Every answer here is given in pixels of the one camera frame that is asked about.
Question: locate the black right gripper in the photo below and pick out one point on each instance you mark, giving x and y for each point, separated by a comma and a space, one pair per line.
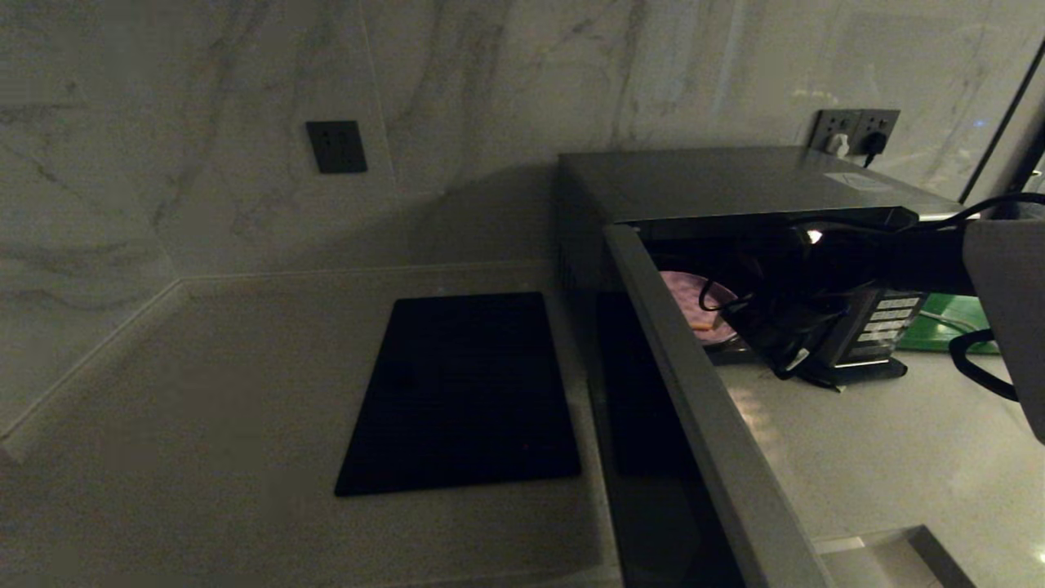
784, 327

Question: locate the black glass microwave door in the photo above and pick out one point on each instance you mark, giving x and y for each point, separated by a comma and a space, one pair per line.
694, 367

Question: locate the white round object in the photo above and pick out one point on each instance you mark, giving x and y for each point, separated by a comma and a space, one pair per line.
684, 296

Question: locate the silver black microwave oven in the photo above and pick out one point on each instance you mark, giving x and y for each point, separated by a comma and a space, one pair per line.
694, 184

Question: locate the orange french fry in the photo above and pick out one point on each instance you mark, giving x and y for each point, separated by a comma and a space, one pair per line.
700, 326

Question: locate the green cutting board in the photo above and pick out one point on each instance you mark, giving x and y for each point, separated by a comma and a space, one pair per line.
939, 327

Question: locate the white power plug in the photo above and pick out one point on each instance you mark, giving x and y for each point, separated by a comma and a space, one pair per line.
838, 145

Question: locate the black power plug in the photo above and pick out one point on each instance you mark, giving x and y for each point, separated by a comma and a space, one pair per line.
874, 144

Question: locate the black induction cooktop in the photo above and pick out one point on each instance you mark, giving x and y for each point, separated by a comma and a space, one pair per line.
465, 392

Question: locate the dark double wall socket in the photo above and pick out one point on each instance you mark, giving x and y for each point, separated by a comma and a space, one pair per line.
853, 121

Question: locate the black shelf post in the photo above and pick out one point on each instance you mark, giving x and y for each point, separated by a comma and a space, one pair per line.
1030, 167

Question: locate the thin black frame bar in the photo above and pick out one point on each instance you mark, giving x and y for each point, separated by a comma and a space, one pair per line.
1006, 118

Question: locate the dark single wall socket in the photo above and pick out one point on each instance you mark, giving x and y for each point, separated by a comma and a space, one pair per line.
336, 147

